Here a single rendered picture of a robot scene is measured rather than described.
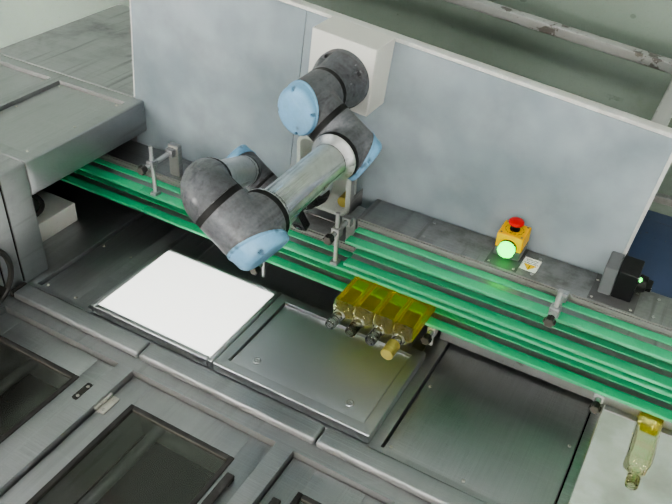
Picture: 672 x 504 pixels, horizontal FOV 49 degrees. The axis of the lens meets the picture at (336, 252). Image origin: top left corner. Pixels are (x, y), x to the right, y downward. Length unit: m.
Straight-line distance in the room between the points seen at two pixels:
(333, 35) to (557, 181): 0.66
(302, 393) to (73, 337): 0.67
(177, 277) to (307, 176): 0.82
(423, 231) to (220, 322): 0.62
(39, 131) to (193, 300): 0.70
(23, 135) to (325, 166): 1.09
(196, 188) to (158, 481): 0.73
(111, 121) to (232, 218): 1.09
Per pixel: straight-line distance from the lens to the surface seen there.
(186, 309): 2.17
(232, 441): 1.89
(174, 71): 2.40
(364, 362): 2.02
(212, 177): 1.44
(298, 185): 1.55
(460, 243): 2.00
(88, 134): 2.39
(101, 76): 2.73
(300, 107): 1.72
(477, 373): 2.09
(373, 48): 1.85
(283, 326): 2.11
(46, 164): 2.30
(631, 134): 1.83
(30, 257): 2.38
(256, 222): 1.42
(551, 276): 1.95
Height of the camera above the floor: 2.41
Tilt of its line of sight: 46 degrees down
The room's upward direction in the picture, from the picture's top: 136 degrees counter-clockwise
